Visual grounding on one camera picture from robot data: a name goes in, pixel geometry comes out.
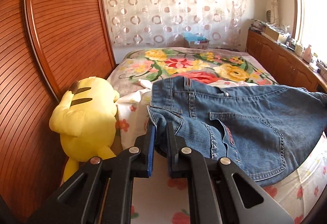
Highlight blue denim jeans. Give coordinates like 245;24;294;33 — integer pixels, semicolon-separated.
147;76;326;186

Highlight wooden side cabinet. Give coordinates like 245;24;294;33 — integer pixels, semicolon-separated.
246;30;326;93

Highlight floral blanket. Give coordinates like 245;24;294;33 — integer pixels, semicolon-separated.
108;47;277;96

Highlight cardboard box on cabinet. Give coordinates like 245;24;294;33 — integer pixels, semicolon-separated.
263;26;289;44

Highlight wooden louvered wardrobe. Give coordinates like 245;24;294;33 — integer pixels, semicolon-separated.
1;0;115;222

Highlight cardboard box with blue bag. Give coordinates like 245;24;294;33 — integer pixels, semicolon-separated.
184;32;209;50

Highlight pink bottle on cabinet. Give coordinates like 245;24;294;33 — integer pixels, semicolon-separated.
302;44;312;64

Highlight white jar on cabinet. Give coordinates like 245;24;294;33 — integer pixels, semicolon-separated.
294;43;303;57

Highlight sheer circle pattern curtain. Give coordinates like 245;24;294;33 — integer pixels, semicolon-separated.
104;0;247;50

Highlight white strawberry flower bedsheet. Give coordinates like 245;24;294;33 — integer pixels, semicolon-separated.
116;79;327;224

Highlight yellow Pikachu plush toy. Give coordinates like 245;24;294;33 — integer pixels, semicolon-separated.
49;76;120;181

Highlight window with wooden frame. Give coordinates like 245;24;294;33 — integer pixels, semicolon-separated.
295;0;326;62

